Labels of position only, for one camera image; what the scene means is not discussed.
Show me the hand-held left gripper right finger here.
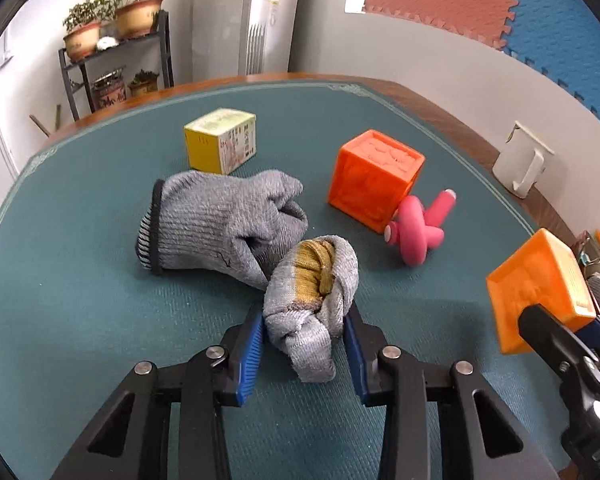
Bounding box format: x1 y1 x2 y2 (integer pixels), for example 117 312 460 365
342 302 561 480

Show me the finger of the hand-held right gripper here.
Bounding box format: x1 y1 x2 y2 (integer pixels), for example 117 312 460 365
577 316 600 361
517 304 600 467

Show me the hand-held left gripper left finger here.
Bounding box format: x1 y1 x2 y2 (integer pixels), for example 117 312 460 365
50 305 266 480

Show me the grey and mustard sock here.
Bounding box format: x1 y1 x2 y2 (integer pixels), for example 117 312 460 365
262 234 359 383

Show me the orange embossed cube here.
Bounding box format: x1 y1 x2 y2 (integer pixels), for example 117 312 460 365
327 129 426 235
486 228 598 356

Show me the dark box with orange button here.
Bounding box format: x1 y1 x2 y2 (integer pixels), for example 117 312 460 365
570 229 600 273

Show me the pink knotted toy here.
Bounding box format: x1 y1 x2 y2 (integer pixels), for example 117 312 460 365
384 189 457 267

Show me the grey knit glove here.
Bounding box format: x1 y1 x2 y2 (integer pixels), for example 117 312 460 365
136 169 309 291

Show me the green table mat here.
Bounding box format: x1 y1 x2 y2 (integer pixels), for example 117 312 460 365
0 80 581 480

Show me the yellow cardboard box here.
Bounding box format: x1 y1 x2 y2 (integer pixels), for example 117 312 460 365
183 107 257 175

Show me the small succulent pot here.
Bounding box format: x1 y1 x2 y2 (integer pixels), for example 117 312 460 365
128 70 160 98

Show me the patterned dark plant pot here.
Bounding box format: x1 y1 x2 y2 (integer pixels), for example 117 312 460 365
91 72 128 111

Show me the blue foam puzzle mat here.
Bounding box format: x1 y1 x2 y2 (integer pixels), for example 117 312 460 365
502 0 600 136

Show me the black metal plant shelf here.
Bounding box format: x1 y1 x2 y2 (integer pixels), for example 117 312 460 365
57 10 175 122

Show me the white standing air conditioner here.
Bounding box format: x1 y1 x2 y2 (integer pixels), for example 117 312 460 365
237 0 306 77

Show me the potted plant in tan pot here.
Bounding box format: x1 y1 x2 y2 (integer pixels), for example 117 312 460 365
62 0 103 63
114 0 165 41

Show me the small leafy potted plant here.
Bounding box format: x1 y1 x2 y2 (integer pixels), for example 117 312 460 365
94 0 128 36

